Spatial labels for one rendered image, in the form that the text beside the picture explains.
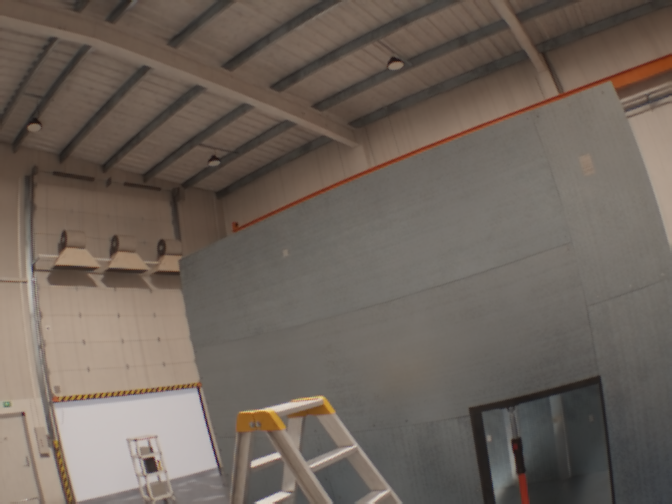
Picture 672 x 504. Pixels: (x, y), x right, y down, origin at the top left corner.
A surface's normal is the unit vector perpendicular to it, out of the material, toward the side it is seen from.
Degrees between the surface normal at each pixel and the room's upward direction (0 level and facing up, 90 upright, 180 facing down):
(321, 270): 90
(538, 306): 90
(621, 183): 90
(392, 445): 90
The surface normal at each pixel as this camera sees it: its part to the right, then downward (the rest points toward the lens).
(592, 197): -0.57, -0.07
